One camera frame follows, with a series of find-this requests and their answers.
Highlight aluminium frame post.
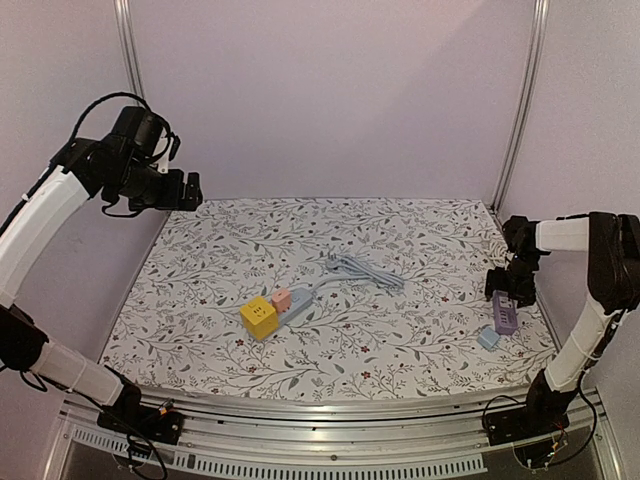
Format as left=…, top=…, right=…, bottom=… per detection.
left=490, top=0, right=550, bottom=216
left=113, top=0, right=145, bottom=98

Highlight blue power strip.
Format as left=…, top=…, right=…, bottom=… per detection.
left=278, top=288, right=313, bottom=326

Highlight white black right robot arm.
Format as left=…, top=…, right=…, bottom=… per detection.
left=485, top=211, right=639, bottom=436

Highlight white coiled cable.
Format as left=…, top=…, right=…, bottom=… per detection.
left=485, top=238, right=509, bottom=266

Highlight right aluminium frame post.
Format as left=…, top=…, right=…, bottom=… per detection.
left=490, top=0, right=550, bottom=216

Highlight yellow cube socket adapter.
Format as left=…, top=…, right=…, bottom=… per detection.
left=239, top=296, right=279, bottom=341

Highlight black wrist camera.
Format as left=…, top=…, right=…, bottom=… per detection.
left=502, top=215, right=539, bottom=256
left=110, top=106, right=181, bottom=174

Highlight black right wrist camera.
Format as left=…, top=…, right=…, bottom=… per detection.
left=502, top=215, right=539, bottom=256

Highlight left aluminium frame post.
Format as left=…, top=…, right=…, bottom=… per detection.
left=113, top=0, right=145, bottom=98

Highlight pink plug adapter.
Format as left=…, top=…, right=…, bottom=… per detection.
left=271, top=288, right=293, bottom=314

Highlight aluminium front rail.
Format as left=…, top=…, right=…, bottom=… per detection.
left=57, top=387, right=609, bottom=476

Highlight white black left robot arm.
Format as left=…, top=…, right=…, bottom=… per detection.
left=1, top=93, right=203, bottom=434

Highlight light blue plug adapter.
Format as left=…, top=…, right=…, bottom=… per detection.
left=477, top=326, right=500, bottom=351

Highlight floral patterned table mat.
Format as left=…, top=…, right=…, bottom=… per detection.
left=101, top=199, right=555, bottom=402

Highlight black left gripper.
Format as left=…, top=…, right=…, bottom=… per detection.
left=105, top=153, right=203, bottom=211

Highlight purple power strip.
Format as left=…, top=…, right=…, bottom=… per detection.
left=492, top=290, right=519, bottom=335

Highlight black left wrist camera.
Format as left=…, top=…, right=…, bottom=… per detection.
left=110, top=106, right=181, bottom=174

